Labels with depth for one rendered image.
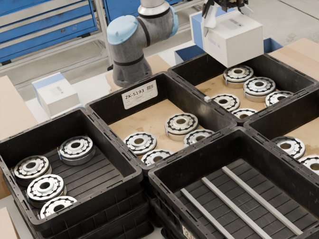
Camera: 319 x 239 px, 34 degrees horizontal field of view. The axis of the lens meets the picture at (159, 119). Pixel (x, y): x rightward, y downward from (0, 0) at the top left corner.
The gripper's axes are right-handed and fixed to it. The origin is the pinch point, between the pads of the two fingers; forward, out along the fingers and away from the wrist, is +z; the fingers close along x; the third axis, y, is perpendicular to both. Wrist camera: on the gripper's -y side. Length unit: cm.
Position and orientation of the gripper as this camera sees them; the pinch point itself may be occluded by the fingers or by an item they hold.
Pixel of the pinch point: (225, 28)
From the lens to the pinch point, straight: 154.6
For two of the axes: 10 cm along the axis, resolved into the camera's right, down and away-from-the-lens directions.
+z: 1.4, 8.0, 5.8
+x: 8.9, -3.6, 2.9
